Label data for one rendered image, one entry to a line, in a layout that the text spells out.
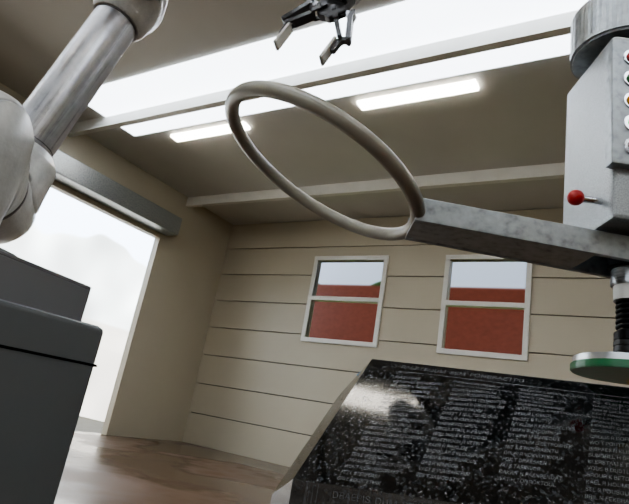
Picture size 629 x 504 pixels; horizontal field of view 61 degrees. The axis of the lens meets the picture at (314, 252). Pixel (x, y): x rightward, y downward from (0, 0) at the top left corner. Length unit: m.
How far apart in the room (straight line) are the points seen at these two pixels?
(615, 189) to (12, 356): 1.06
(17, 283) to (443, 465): 0.72
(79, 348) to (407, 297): 7.37
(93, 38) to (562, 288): 6.88
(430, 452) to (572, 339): 6.51
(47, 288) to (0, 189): 0.17
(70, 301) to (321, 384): 7.58
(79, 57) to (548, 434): 1.17
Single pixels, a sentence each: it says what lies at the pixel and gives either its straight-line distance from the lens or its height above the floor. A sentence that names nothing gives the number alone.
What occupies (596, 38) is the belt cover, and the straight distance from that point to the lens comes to 1.42.
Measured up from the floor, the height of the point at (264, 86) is 1.27.
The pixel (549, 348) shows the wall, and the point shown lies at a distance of 7.45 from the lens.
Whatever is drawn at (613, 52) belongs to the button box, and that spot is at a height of 1.52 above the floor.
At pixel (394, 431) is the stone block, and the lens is 1.03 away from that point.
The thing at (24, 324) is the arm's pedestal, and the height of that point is 0.77.
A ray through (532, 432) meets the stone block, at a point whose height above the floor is 0.76.
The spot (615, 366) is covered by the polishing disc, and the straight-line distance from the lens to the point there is 1.11.
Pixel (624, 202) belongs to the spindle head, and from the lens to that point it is 1.17.
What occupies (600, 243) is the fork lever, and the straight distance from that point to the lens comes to 1.18.
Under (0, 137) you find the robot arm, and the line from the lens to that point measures 0.98.
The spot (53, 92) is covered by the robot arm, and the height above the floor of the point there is 1.26.
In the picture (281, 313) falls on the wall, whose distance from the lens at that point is 9.08.
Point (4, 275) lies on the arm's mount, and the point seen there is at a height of 0.84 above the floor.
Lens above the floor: 0.72
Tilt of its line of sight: 17 degrees up
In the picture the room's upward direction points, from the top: 10 degrees clockwise
